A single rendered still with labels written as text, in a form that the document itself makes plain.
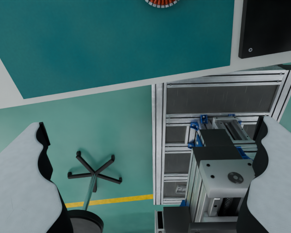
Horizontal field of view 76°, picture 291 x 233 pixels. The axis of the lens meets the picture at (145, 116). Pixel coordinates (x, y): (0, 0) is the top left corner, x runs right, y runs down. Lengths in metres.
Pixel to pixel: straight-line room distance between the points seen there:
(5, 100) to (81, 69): 0.27
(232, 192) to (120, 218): 2.20
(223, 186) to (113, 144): 1.30
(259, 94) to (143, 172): 1.21
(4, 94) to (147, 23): 0.47
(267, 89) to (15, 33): 1.26
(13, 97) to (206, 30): 0.58
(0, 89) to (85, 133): 1.05
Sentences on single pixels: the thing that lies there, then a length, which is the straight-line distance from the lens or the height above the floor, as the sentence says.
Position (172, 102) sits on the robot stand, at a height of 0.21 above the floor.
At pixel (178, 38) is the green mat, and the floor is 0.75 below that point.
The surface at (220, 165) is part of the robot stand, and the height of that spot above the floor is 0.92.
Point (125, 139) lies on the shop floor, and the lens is 1.63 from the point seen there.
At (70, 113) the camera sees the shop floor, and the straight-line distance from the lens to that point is 1.58.
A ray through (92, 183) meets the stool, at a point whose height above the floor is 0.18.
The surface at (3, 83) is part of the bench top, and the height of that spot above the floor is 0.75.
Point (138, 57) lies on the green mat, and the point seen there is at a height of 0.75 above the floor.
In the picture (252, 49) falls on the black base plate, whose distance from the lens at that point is 0.57.
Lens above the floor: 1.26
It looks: 58 degrees down
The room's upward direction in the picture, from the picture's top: 180 degrees clockwise
